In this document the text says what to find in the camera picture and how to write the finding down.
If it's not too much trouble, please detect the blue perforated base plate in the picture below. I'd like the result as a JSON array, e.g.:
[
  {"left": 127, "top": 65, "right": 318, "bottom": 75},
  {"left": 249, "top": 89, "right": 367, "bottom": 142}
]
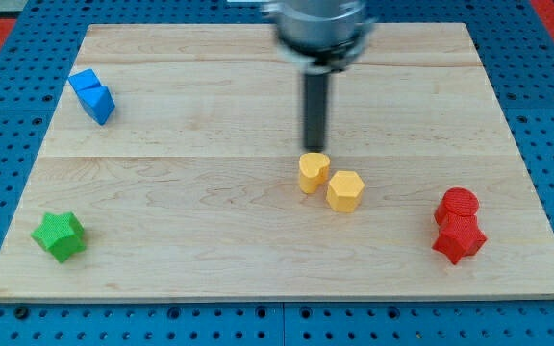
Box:
[{"left": 0, "top": 1, "right": 554, "bottom": 345}]

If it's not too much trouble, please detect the red star block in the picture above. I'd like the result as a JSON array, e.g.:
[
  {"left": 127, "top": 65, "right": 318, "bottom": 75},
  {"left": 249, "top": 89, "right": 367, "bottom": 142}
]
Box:
[{"left": 432, "top": 213, "right": 487, "bottom": 264}]

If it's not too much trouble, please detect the yellow hexagon block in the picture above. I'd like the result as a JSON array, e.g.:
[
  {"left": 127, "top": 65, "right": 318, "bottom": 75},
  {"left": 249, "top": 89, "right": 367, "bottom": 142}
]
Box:
[{"left": 326, "top": 170, "right": 365, "bottom": 213}]

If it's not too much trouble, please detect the blue cube block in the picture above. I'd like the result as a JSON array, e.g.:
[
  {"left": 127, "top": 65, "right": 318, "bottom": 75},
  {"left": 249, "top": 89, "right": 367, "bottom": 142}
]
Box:
[{"left": 68, "top": 68, "right": 101, "bottom": 92}]

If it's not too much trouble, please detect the red circle block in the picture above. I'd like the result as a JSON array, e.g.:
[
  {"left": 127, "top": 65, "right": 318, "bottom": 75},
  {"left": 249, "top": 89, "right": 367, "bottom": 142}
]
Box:
[{"left": 434, "top": 187, "right": 480, "bottom": 225}]

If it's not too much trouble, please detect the yellow heart block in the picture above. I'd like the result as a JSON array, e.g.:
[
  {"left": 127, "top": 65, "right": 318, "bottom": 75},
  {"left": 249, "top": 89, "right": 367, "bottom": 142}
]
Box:
[{"left": 298, "top": 152, "right": 331, "bottom": 194}]

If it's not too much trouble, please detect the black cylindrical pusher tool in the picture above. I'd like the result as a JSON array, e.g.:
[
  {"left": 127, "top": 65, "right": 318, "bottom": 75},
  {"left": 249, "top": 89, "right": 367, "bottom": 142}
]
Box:
[{"left": 302, "top": 74, "right": 330, "bottom": 152}]

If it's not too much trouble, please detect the wooden board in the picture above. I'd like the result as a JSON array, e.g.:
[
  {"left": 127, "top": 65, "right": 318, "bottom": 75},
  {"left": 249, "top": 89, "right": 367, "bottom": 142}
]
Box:
[{"left": 0, "top": 23, "right": 554, "bottom": 303}]

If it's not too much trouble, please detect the green star block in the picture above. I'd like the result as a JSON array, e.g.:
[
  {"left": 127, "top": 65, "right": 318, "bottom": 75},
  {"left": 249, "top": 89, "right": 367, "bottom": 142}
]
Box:
[{"left": 31, "top": 211, "right": 86, "bottom": 263}]

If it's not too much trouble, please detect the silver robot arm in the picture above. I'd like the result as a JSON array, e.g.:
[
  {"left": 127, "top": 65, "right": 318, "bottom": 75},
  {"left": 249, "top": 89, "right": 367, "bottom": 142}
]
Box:
[{"left": 262, "top": 0, "right": 375, "bottom": 75}]

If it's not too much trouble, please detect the blue triangle block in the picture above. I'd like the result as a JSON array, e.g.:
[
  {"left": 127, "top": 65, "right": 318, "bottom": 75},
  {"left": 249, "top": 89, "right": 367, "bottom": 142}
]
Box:
[{"left": 77, "top": 86, "right": 115, "bottom": 126}]

